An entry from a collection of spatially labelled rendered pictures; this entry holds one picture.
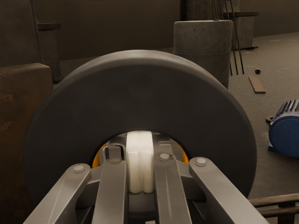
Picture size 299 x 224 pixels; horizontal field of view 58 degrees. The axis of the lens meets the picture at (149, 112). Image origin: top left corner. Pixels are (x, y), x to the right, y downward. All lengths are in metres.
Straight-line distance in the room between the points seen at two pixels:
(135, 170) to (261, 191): 1.56
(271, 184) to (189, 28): 1.56
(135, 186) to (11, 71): 0.34
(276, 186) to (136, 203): 1.58
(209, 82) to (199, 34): 2.47
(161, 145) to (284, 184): 1.65
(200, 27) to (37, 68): 2.24
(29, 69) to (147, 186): 0.34
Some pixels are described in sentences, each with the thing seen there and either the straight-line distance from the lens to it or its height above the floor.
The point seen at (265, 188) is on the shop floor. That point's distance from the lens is 1.72.
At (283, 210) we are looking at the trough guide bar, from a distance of 0.44.
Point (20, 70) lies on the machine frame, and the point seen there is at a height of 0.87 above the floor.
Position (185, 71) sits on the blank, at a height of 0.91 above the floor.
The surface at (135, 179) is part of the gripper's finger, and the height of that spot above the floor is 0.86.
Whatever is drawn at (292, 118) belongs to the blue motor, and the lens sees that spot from 1.91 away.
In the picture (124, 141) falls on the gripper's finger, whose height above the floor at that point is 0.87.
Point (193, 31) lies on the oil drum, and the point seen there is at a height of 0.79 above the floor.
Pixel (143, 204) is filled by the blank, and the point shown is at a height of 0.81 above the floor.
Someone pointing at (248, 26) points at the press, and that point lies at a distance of 8.01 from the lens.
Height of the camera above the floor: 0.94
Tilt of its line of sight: 20 degrees down
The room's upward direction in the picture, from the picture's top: 2 degrees counter-clockwise
